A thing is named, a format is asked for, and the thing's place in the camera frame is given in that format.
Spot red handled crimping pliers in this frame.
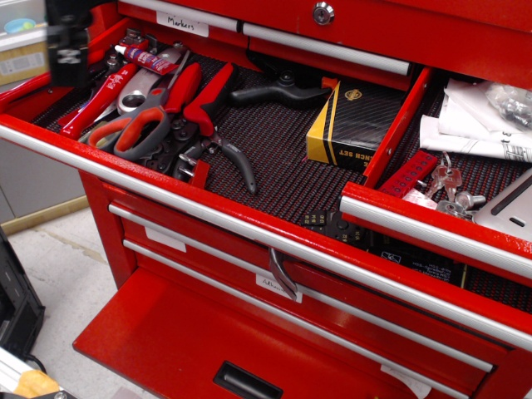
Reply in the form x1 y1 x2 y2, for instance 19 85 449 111
138 62 239 177

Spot red grey handled scissors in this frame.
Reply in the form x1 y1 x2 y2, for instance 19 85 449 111
86 51 190 161

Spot plastic bag of bolts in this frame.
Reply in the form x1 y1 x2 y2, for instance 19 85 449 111
485 82 531 131

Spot red glue tube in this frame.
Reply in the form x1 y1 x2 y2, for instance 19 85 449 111
115 45 179 76

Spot silver utility knife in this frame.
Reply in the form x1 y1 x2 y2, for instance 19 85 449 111
116 44 188 115

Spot open red tool drawer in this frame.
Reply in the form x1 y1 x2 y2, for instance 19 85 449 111
1 5 531 371

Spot open red bottom drawer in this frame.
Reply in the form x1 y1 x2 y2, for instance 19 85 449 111
74 268 411 398

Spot red hex key holder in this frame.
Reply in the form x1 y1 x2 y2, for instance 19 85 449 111
377 150 438 199

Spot silver metal plate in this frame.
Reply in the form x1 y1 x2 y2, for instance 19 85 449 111
473 169 532 241

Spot open right red drawer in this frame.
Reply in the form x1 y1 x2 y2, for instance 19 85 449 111
339 66 532 288

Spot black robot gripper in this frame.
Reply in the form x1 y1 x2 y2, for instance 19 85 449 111
45 0 104 87

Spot red tool chest cabinet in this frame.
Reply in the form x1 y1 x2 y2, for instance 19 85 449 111
74 1 531 398

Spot white toy sink unit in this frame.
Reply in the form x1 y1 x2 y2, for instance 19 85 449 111
1 1 50 85

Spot black case on floor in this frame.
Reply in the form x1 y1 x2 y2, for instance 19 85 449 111
1 230 45 360

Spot black crimper die set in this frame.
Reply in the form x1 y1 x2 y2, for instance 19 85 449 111
299 209 368 249

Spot silver key bunch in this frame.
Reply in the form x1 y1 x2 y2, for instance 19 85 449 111
425 151 486 220

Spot grey handled small pliers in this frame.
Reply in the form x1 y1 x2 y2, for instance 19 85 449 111
172 133 258 195

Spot black clamp handle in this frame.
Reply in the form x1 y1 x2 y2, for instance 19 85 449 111
229 71 332 109

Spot silver cabinet lock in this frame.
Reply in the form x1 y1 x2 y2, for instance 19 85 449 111
313 1 335 26

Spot white folded paper manual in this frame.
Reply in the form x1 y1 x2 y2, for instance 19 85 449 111
420 79 531 163

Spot black yellow wrench set box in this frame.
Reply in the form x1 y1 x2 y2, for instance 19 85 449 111
306 81 405 172

